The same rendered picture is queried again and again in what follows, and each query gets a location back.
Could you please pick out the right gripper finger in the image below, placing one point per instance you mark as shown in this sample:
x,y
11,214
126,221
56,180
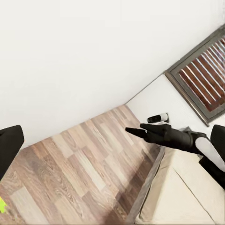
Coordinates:
x,y
160,130
140,133

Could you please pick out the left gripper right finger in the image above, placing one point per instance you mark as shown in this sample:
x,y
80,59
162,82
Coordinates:
x,y
217,139

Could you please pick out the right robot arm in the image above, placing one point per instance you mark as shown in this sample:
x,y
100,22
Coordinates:
x,y
159,130

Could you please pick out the fixed window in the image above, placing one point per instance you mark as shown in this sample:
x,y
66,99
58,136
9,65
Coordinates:
x,y
200,77

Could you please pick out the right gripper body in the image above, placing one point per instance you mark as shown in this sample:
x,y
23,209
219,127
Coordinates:
x,y
171,140

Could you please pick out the bed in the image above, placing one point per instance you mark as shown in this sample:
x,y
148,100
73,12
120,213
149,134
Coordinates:
x,y
178,191

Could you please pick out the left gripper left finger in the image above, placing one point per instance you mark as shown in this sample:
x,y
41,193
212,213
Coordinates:
x,y
11,141

